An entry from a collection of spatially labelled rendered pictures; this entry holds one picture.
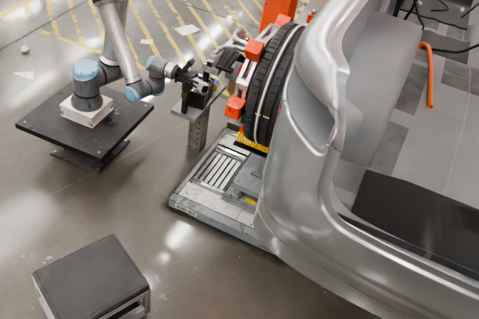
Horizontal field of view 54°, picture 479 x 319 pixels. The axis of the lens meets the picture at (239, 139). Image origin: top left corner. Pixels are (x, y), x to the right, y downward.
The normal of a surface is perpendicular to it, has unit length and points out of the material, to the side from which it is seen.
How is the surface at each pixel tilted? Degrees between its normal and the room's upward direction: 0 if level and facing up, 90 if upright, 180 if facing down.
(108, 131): 0
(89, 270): 0
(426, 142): 22
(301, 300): 0
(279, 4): 90
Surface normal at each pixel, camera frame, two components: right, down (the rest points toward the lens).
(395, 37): 0.03, -0.58
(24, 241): 0.14, -0.74
